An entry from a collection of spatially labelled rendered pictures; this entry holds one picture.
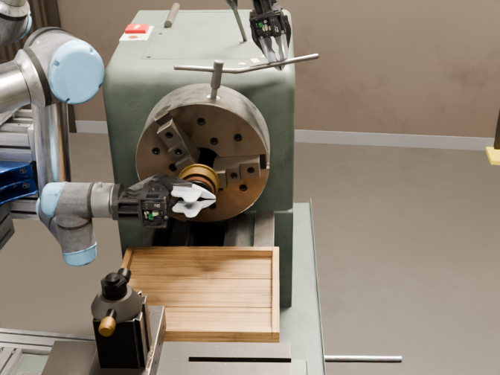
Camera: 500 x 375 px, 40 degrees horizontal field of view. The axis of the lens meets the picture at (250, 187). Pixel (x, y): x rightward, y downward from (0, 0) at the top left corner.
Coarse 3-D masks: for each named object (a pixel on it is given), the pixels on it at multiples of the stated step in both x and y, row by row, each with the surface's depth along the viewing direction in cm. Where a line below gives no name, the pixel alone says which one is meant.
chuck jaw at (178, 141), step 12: (156, 120) 155; (168, 120) 155; (168, 132) 152; (180, 132) 154; (168, 144) 153; (180, 144) 151; (192, 144) 156; (180, 156) 152; (192, 156) 152; (180, 168) 152
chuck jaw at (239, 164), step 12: (228, 156) 159; (240, 156) 158; (252, 156) 158; (264, 156) 159; (216, 168) 154; (228, 168) 154; (240, 168) 156; (252, 168) 156; (264, 168) 160; (228, 180) 155; (240, 180) 155
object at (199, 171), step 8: (184, 168) 151; (192, 168) 150; (200, 168) 150; (208, 168) 151; (184, 176) 149; (192, 176) 148; (200, 176) 148; (208, 176) 148; (216, 176) 152; (200, 184) 146; (208, 184) 147; (216, 184) 150; (216, 192) 150
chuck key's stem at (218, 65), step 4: (216, 60) 152; (220, 60) 153; (216, 64) 152; (220, 64) 152; (216, 68) 152; (220, 68) 152; (216, 72) 152; (220, 72) 153; (212, 76) 153; (216, 76) 153; (220, 76) 153; (212, 80) 154; (216, 80) 153; (220, 80) 154; (212, 84) 154; (216, 84) 154; (212, 88) 155; (216, 88) 154; (212, 92) 155; (216, 92) 155; (212, 96) 156; (216, 96) 156
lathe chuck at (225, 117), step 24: (192, 96) 156; (192, 120) 155; (216, 120) 154; (240, 120) 154; (144, 144) 158; (216, 144) 157; (240, 144) 157; (264, 144) 157; (144, 168) 161; (168, 168) 161; (240, 192) 163; (216, 216) 167
